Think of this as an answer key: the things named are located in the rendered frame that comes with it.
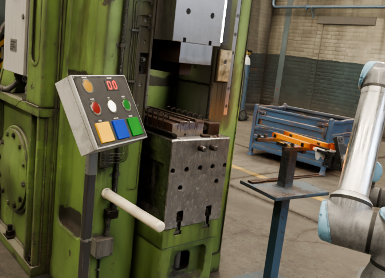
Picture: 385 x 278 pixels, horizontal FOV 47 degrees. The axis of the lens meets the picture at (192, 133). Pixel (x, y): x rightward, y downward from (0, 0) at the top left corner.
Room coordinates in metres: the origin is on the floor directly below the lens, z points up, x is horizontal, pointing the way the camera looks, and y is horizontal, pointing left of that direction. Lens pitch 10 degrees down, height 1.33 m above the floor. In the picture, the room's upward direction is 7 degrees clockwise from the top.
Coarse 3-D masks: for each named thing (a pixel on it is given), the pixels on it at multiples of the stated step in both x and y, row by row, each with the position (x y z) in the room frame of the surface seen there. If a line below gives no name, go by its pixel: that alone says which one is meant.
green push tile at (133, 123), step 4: (128, 120) 1.72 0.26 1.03; (132, 120) 1.75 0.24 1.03; (136, 120) 1.77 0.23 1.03; (128, 124) 1.72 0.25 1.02; (132, 124) 1.73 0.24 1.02; (136, 124) 1.76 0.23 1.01; (132, 128) 1.72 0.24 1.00; (136, 128) 1.75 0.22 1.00; (140, 128) 1.77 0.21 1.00; (132, 132) 1.71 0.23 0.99; (136, 132) 1.73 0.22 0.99; (140, 132) 1.76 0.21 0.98
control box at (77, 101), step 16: (64, 80) 1.56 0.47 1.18; (80, 80) 1.59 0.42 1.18; (96, 80) 1.67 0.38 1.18; (112, 80) 1.76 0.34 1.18; (64, 96) 1.56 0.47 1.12; (80, 96) 1.55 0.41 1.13; (96, 96) 1.63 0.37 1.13; (112, 96) 1.71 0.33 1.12; (128, 96) 1.81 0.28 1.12; (80, 112) 1.53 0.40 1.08; (112, 112) 1.66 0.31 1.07; (128, 112) 1.76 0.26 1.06; (80, 128) 1.53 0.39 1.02; (112, 128) 1.62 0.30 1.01; (128, 128) 1.71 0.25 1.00; (80, 144) 1.53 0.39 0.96; (96, 144) 1.50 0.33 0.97; (112, 144) 1.58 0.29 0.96
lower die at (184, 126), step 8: (144, 120) 2.25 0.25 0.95; (160, 120) 2.15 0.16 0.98; (168, 120) 2.17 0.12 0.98; (176, 120) 2.13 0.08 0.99; (184, 120) 2.16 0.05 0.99; (200, 120) 2.20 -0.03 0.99; (168, 128) 2.10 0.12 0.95; (176, 128) 2.10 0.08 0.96; (184, 128) 2.13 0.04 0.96; (192, 128) 2.16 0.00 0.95; (200, 128) 2.20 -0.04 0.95
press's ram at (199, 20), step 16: (160, 0) 2.14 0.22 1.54; (176, 0) 2.05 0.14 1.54; (192, 0) 2.11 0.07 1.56; (208, 0) 2.17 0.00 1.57; (224, 0) 2.24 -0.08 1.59; (160, 16) 2.13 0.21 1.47; (176, 16) 2.05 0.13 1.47; (192, 16) 2.11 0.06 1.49; (208, 16) 2.18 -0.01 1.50; (160, 32) 2.12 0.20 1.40; (176, 32) 2.06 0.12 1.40; (192, 32) 2.12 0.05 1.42; (208, 32) 2.18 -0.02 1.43
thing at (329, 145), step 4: (284, 132) 2.58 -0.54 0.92; (288, 132) 2.55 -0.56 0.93; (296, 136) 2.50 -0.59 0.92; (300, 136) 2.47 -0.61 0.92; (304, 136) 2.47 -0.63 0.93; (304, 140) 2.44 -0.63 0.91; (308, 140) 2.42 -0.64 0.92; (312, 140) 2.39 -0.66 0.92; (316, 140) 2.38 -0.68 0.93; (320, 144) 2.35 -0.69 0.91; (324, 144) 2.32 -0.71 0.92; (328, 144) 2.29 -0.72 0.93; (332, 144) 2.29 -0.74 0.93; (332, 148) 2.29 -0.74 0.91
